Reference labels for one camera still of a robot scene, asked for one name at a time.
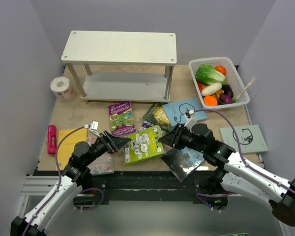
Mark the floral pastel notebook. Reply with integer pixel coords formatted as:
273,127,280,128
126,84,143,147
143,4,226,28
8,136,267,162
86,136,115,176

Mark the dark glossy hardcover book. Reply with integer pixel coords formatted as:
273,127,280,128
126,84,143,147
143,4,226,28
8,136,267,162
161,147,205,182

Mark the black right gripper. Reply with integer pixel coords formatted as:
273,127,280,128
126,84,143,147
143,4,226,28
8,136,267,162
158,123,206,153

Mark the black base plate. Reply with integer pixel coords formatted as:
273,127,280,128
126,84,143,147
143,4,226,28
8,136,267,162
33,169,236,206

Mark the light blue cat book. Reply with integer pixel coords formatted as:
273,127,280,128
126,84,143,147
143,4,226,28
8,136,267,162
162,99,202,126

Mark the green lettuce toy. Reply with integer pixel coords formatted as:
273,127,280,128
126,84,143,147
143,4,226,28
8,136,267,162
195,64,228,85

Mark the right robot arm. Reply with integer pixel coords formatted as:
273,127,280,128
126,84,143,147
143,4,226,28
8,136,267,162
159,123,295,227

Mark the grey-green cat book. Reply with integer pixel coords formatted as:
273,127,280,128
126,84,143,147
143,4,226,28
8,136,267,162
220,124,268,154

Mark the white plastic basket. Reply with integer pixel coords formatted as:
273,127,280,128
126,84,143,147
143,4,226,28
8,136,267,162
189,57,250,110

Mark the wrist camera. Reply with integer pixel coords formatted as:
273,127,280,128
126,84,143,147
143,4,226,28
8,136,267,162
184,110,197,130
89,120,100,138

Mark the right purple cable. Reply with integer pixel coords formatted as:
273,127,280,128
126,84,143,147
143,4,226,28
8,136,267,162
193,109,295,226

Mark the white two-tier shelf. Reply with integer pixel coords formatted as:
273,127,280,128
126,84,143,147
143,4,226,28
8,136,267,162
61,30,177,103

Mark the purple cable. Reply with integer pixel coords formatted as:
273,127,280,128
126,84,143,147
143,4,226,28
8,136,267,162
193,109,295,226
22,125,105,236

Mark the yellow pepper toy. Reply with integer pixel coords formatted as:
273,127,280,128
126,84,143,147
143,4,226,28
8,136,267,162
212,89,224,100

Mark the purple eggplant toy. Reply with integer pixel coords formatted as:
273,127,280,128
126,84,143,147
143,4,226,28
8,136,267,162
222,85,234,98

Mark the orange carrot toy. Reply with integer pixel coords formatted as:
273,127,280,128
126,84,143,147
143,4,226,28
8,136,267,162
203,96,218,107

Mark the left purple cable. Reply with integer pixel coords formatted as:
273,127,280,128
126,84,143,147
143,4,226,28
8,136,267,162
22,125,105,236

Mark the toilet paper roll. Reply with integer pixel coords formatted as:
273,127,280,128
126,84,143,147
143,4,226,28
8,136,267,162
50,76,76,102

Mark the orange pumpkin toy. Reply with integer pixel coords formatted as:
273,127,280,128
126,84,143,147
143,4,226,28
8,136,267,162
215,65,227,76

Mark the red pepper toy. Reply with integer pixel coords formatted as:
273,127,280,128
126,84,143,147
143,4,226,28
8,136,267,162
197,81,203,92

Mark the purple onion toy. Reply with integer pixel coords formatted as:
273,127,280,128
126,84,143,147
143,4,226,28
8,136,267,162
218,94,233,105

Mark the blue Treehouse paperback book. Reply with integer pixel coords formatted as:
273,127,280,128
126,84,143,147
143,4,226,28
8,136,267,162
136,121,166,138

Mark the green cartoon paperback book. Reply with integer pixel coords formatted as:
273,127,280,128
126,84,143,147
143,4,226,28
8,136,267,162
124,125,165,166

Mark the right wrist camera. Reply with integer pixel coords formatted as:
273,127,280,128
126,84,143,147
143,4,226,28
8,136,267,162
184,110,197,130

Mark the white radish toy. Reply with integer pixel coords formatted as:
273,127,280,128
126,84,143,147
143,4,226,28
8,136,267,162
201,82,222,96

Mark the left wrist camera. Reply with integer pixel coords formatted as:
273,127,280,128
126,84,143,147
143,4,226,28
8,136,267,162
89,120,100,138

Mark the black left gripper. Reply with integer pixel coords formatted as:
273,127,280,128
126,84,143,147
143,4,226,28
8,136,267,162
84,130,131,166

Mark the yellow book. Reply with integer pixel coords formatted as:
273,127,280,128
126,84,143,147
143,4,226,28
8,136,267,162
57,128,88,171

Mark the dark green illustrated book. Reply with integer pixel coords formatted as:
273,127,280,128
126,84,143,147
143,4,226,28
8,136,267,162
143,103,173,132

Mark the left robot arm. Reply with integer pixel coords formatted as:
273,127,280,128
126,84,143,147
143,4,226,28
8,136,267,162
10,131,131,236

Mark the purple Treehouse paperback book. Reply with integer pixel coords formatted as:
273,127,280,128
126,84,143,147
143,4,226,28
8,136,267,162
108,101,136,137

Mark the green onion toy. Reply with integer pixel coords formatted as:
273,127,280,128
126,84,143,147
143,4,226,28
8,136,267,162
233,76,257,103

